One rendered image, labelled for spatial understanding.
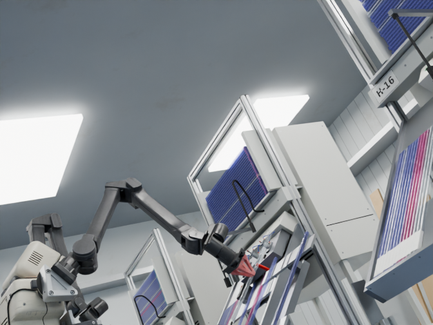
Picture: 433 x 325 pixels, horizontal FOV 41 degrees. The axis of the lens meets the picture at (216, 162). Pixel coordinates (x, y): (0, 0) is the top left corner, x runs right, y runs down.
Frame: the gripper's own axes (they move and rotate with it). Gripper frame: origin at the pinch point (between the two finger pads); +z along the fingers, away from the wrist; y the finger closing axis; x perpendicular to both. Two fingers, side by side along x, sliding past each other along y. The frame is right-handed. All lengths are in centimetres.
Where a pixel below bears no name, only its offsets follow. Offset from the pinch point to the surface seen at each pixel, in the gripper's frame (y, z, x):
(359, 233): 14, 45, -66
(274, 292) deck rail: 19.5, 18.2, -14.2
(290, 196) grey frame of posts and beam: 13, 7, -58
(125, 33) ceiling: 96, -116, -179
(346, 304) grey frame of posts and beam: 13, 46, -25
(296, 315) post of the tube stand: -3.4, 19.6, 6.4
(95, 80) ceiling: 145, -119, -174
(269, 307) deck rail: 19.9, 18.6, -7.1
